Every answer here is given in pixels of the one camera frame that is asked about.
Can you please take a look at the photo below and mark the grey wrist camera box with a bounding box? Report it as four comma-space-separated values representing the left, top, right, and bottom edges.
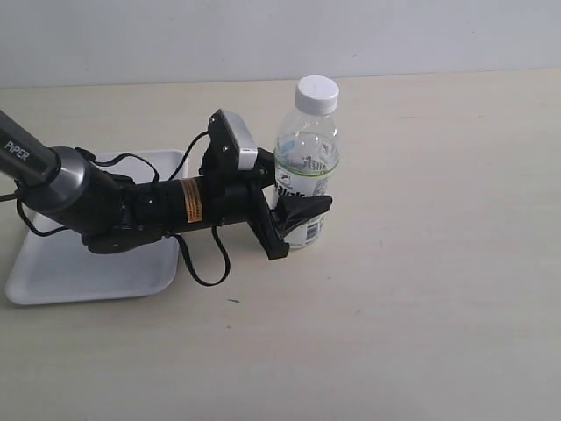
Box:
199, 109, 258, 175

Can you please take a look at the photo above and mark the clear plastic drink bottle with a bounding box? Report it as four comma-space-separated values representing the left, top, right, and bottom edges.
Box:
272, 100, 341, 250

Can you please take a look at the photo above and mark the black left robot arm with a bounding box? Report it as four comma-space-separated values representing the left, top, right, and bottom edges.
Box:
1, 109, 332, 260

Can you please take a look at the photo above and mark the black camera cable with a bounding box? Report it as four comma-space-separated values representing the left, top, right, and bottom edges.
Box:
0, 130, 231, 287

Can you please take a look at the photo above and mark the white rectangular tray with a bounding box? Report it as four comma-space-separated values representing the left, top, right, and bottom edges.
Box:
4, 149, 190, 307

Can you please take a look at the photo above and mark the white bottle cap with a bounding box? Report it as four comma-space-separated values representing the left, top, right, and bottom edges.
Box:
295, 75, 339, 116

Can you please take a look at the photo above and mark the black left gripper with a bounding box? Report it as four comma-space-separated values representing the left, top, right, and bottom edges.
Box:
168, 147, 333, 260

